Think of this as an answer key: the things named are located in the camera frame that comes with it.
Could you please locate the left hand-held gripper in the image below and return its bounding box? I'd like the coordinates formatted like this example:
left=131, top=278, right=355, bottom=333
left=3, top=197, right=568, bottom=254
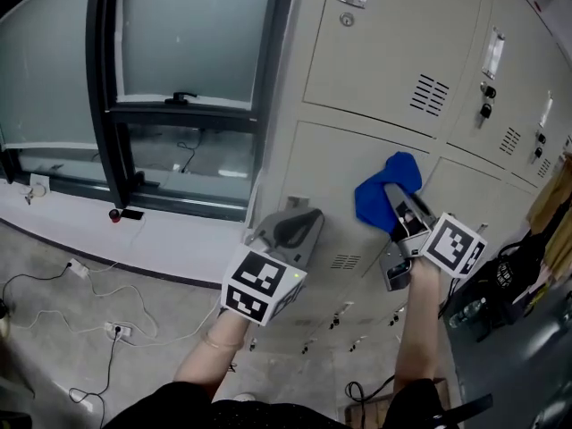
left=220, top=208, right=325, bottom=328

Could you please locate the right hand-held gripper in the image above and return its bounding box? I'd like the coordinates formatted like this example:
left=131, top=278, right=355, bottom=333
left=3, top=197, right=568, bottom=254
left=379, top=184, right=488, bottom=292

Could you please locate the blue wiping cloth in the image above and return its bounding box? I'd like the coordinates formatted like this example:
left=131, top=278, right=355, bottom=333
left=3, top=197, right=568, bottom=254
left=354, top=151, right=424, bottom=236

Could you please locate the grey metal locker door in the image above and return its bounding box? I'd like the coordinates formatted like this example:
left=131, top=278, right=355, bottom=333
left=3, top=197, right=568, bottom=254
left=274, top=120, right=433, bottom=281

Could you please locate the grey metal locker cabinet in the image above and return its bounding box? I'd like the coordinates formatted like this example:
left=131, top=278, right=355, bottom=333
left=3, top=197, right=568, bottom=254
left=243, top=0, right=572, bottom=359

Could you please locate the person's left forearm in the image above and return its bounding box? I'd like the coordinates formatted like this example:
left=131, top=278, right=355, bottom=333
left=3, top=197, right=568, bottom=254
left=172, top=315, right=251, bottom=397

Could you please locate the person's right forearm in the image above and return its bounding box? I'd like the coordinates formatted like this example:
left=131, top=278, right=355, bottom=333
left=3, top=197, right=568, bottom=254
left=392, top=264, right=448, bottom=383

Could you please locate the clear water bottle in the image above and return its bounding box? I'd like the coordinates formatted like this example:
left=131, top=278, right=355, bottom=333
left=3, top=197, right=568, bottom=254
left=449, top=296, right=488, bottom=329

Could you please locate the black printed tote bag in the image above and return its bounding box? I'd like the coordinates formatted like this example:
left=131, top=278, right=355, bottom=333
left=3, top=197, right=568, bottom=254
left=484, top=232, right=549, bottom=312

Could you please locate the wooden pallet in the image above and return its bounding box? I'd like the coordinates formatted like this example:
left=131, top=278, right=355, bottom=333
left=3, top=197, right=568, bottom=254
left=343, top=375, right=450, bottom=429

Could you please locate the person's black top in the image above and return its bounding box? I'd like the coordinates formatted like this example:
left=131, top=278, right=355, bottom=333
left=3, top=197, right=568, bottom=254
left=102, top=377, right=466, bottom=429

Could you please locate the small frosted window panel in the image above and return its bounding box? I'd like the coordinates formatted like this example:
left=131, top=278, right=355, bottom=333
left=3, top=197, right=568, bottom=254
left=114, top=0, right=273, bottom=109

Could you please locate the large frosted window panel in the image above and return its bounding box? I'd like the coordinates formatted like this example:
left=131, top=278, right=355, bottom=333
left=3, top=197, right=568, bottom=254
left=0, top=0, right=100, bottom=151

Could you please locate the thin clear wrist bracelet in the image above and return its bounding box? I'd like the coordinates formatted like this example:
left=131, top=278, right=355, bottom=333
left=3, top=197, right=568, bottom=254
left=200, top=331, right=240, bottom=350

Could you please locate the white power cable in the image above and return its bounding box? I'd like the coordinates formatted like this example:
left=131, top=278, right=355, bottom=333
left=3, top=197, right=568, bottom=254
left=129, top=292, right=224, bottom=348
left=87, top=268, right=160, bottom=340
left=0, top=308, right=108, bottom=334

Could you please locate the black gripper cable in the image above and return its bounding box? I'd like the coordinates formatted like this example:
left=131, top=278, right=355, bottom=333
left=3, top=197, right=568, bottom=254
left=346, top=279, right=461, bottom=404

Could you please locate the black window handle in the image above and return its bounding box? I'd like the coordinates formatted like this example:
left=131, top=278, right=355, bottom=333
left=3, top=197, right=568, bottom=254
left=164, top=90, right=198, bottom=105

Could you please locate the black flat strap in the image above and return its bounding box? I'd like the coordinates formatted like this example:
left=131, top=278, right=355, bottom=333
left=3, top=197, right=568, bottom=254
left=440, top=393, right=492, bottom=429

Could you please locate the black power cable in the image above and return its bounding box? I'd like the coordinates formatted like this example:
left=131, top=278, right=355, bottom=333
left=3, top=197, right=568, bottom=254
left=67, top=328, right=122, bottom=429
left=0, top=261, right=73, bottom=319

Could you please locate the black window frame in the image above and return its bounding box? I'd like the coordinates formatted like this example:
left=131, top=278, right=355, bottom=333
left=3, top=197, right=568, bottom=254
left=0, top=0, right=296, bottom=223

